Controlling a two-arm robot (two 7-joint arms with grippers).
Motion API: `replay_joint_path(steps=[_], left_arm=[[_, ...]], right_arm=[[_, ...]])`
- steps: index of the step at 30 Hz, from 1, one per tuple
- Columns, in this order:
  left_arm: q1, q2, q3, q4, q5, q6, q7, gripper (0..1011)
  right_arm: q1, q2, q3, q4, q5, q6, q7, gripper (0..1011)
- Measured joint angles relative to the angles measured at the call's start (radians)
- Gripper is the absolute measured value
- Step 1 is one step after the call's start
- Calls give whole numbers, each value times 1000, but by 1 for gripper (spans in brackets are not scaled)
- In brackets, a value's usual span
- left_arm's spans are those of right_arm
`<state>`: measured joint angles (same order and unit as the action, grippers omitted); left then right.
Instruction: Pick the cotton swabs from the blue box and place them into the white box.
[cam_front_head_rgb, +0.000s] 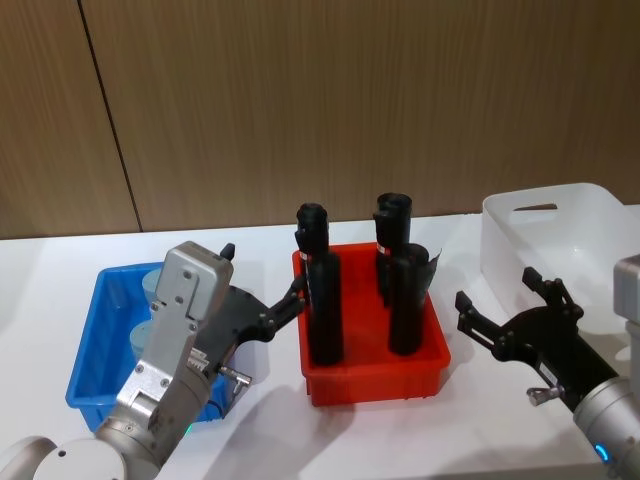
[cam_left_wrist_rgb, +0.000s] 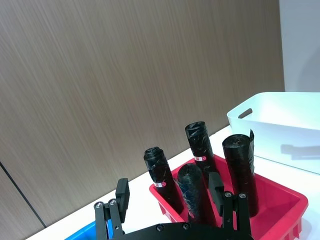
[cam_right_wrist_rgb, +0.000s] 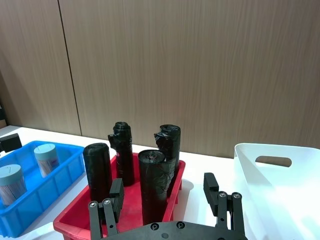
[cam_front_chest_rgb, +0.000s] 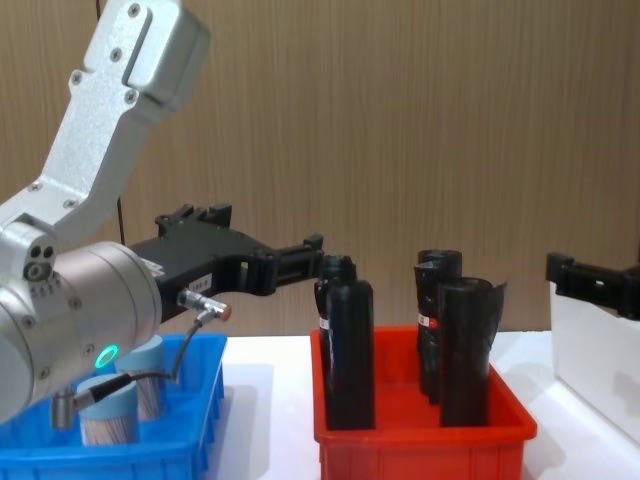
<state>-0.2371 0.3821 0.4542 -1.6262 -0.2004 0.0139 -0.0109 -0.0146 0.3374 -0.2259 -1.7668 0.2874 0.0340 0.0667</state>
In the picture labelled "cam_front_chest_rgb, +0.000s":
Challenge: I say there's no light blue bag roll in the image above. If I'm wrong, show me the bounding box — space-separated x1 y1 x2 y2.
115 335 167 422
76 374 140 447

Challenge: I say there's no white box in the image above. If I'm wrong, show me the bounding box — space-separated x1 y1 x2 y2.
547 279 640 432

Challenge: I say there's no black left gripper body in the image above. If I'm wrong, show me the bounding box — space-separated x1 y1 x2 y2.
127 218 276 322

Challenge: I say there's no thin dark gripper cable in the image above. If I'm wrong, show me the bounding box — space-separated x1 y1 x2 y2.
52 288 234 431

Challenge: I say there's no blue plastic bin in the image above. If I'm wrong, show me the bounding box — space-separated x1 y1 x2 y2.
0 333 229 480

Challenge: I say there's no red plastic bin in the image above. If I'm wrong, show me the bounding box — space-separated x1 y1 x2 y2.
310 325 539 480

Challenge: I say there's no black bag roll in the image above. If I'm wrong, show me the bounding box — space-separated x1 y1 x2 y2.
325 278 377 432
436 276 508 428
413 248 464 407
313 253 358 384

